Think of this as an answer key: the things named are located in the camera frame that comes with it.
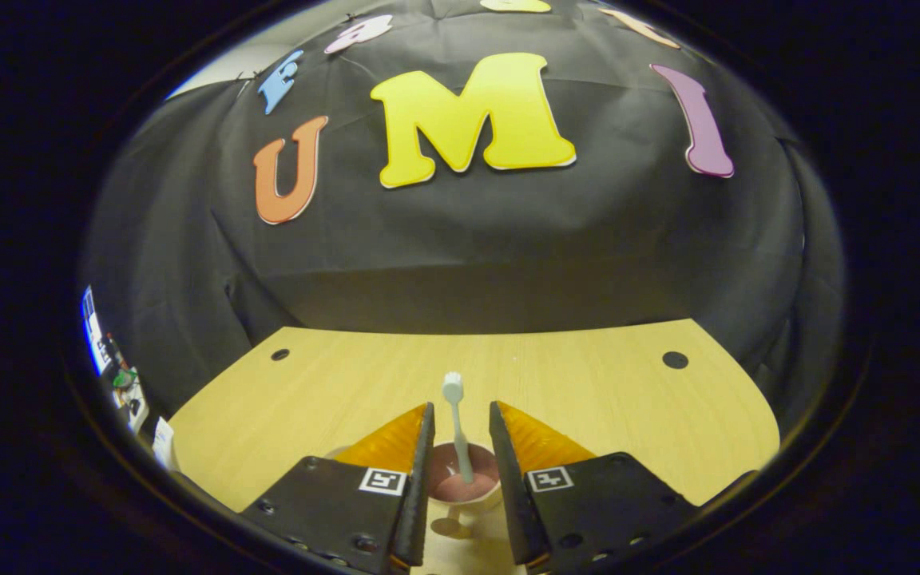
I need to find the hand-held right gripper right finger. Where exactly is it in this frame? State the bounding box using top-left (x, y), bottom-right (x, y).
top-left (490, 400), bottom-right (700, 569)

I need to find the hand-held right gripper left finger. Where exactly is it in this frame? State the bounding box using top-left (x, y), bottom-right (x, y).
top-left (240, 402), bottom-right (435, 574)

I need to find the beige cup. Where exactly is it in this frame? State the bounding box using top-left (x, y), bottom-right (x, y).
top-left (426, 442), bottom-right (506, 540)

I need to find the white toothbrush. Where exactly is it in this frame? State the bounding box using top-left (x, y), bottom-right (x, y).
top-left (442, 371), bottom-right (475, 485)

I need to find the wooden desktop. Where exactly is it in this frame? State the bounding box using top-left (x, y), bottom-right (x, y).
top-left (169, 318), bottom-right (780, 575)

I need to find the black backdrop cloth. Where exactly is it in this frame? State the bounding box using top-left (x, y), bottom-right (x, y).
top-left (81, 0), bottom-right (844, 432)

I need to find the white side desk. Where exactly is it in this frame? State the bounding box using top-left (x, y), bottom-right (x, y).
top-left (105, 335), bottom-right (177, 472)

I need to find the computer monitor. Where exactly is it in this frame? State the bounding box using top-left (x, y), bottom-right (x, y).
top-left (81, 286), bottom-right (109, 376)

